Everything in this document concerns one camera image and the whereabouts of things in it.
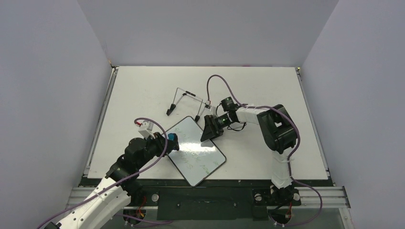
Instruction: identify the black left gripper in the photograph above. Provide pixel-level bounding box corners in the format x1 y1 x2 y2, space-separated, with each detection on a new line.
137 132 177 169

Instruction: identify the blue whiteboard eraser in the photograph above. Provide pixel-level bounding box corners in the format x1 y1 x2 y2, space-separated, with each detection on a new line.
168 133 178 142

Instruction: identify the black framed whiteboard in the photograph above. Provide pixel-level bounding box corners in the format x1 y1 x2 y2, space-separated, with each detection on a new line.
168 116 226 187

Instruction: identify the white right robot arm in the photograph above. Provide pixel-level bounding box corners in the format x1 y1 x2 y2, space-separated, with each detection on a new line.
200 97 300 206

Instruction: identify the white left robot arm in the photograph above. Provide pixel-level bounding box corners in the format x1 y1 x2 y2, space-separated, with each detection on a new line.
45 132 180 229

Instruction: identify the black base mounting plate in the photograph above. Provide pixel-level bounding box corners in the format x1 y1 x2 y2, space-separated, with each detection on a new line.
79 177 334 221

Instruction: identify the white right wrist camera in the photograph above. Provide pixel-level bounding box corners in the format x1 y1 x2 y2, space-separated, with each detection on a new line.
204 100 217 116

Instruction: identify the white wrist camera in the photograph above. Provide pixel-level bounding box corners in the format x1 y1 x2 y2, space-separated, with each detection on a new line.
204 100 217 116
138 121 155 139

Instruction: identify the wire whiteboard stand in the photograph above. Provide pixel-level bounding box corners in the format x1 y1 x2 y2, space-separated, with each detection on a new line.
167 87 205 123

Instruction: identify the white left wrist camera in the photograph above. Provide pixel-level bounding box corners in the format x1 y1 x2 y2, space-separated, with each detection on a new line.
138 121 155 139

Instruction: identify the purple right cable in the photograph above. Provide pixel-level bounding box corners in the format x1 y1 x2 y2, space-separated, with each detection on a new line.
206 74 323 228

